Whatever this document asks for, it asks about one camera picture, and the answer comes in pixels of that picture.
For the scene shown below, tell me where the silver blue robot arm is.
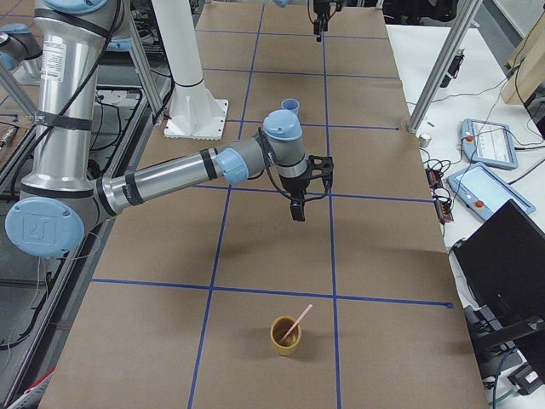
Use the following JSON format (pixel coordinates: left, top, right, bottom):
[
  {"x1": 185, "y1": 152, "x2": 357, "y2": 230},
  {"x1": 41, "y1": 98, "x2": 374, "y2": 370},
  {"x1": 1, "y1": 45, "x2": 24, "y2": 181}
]
[
  {"x1": 1, "y1": 1, "x2": 202, "y2": 85},
  {"x1": 4, "y1": 1, "x2": 313, "y2": 258}
]

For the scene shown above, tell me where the brown paper table cover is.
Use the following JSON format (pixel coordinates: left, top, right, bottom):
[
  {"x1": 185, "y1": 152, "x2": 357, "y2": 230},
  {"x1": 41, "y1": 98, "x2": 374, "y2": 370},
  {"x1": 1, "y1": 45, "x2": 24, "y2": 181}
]
[{"x1": 41, "y1": 2, "x2": 486, "y2": 408}]

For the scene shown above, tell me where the far teach pendant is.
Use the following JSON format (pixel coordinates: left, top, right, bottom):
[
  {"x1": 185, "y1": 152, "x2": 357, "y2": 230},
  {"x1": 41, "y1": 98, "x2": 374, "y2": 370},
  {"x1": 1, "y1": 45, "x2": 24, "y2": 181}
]
[{"x1": 460, "y1": 118, "x2": 519, "y2": 170}]

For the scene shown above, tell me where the blue plastic cup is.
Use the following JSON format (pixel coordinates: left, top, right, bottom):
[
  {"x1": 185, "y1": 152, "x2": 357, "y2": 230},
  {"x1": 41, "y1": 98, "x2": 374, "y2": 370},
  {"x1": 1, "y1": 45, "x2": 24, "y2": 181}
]
[{"x1": 280, "y1": 98, "x2": 300, "y2": 116}]

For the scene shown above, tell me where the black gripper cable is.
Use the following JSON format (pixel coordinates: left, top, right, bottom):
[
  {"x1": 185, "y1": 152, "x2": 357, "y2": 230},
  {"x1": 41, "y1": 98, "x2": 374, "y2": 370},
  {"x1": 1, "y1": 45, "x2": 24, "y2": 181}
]
[{"x1": 257, "y1": 127, "x2": 332, "y2": 205}]

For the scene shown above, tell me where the near teach pendant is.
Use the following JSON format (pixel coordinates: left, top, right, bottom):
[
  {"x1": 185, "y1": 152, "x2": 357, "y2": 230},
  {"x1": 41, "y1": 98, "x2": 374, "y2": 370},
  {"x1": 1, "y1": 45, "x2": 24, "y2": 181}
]
[{"x1": 447, "y1": 163, "x2": 536, "y2": 221}]

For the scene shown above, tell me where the black laptop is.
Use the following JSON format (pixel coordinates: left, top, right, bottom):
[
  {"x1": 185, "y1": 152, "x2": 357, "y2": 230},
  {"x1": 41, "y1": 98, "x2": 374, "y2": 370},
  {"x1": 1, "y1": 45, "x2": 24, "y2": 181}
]
[{"x1": 454, "y1": 199, "x2": 544, "y2": 325}]

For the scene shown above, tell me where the tan wooden cup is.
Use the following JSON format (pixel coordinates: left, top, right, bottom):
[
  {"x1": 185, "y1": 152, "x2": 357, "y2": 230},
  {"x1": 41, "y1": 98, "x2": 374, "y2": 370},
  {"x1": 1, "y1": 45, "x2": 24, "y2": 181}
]
[{"x1": 269, "y1": 316, "x2": 302, "y2": 356}]

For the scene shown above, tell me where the aluminium frame rail left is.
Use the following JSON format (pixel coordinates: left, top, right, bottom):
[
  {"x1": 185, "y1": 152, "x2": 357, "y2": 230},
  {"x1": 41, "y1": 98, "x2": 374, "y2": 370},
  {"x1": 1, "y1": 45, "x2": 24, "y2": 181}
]
[{"x1": 129, "y1": 35, "x2": 163, "y2": 125}]

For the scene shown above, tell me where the small metal cylinder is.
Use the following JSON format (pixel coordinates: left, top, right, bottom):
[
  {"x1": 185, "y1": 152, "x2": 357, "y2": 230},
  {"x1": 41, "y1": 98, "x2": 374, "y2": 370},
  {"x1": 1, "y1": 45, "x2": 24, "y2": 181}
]
[{"x1": 418, "y1": 133, "x2": 432, "y2": 148}]

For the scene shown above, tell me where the wooden board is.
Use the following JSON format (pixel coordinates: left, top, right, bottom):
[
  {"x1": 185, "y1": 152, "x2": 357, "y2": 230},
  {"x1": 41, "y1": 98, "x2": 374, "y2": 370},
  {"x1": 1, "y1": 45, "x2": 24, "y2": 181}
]
[{"x1": 501, "y1": 14, "x2": 544, "y2": 105}]

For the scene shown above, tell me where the black usb hub far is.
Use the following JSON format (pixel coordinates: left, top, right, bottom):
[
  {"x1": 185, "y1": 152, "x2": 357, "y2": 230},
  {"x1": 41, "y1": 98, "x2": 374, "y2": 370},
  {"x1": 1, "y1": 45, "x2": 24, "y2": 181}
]
[{"x1": 425, "y1": 169, "x2": 444, "y2": 190}]

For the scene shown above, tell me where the black monitor stand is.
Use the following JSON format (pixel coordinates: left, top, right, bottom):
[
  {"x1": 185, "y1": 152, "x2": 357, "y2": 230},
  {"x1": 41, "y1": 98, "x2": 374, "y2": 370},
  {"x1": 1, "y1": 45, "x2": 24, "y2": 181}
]
[{"x1": 464, "y1": 306, "x2": 544, "y2": 354}]

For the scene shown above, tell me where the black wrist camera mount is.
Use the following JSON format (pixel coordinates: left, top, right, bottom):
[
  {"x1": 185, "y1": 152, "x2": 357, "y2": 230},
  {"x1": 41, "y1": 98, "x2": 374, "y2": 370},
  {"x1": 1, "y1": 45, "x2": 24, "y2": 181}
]
[{"x1": 306, "y1": 155, "x2": 334, "y2": 190}]

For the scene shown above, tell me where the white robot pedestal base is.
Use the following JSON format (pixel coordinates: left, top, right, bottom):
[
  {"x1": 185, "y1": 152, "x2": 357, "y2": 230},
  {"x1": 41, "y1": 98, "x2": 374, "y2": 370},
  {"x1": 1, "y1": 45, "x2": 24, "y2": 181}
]
[{"x1": 152, "y1": 0, "x2": 229, "y2": 141}]

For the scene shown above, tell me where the teach pendant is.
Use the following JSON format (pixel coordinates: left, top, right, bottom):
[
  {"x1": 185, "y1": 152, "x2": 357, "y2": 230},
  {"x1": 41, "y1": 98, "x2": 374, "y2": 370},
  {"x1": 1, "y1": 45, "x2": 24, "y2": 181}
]
[
  {"x1": 460, "y1": 118, "x2": 519, "y2": 170},
  {"x1": 447, "y1": 163, "x2": 536, "y2": 221}
]

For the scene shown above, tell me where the black usb hub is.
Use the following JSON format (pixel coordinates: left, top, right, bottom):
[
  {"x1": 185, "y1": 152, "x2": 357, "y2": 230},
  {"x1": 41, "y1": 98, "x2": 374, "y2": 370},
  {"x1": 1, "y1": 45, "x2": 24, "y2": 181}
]
[
  {"x1": 425, "y1": 169, "x2": 444, "y2": 190},
  {"x1": 433, "y1": 199, "x2": 454, "y2": 224}
]

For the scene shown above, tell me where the black usb hub near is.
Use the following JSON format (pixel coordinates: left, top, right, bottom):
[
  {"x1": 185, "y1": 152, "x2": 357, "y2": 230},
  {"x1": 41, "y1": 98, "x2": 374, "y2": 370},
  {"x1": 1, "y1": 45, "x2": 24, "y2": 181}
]
[{"x1": 433, "y1": 199, "x2": 454, "y2": 224}]

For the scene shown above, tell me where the pink chopstick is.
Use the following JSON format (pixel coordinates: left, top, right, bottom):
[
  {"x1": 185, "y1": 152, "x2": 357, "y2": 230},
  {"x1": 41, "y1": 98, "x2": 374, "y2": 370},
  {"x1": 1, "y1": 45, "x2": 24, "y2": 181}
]
[{"x1": 279, "y1": 303, "x2": 313, "y2": 345}]

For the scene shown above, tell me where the aluminium frame post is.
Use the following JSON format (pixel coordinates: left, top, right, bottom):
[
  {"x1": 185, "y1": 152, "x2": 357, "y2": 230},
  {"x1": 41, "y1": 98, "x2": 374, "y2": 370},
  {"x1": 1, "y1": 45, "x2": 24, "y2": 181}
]
[{"x1": 407, "y1": 0, "x2": 483, "y2": 135}]

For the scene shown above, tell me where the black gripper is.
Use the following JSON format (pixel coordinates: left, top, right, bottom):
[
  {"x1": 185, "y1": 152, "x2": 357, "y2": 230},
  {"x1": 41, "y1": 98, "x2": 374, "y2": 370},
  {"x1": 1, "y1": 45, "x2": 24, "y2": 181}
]
[
  {"x1": 313, "y1": 0, "x2": 336, "y2": 42},
  {"x1": 279, "y1": 173, "x2": 310, "y2": 222}
]

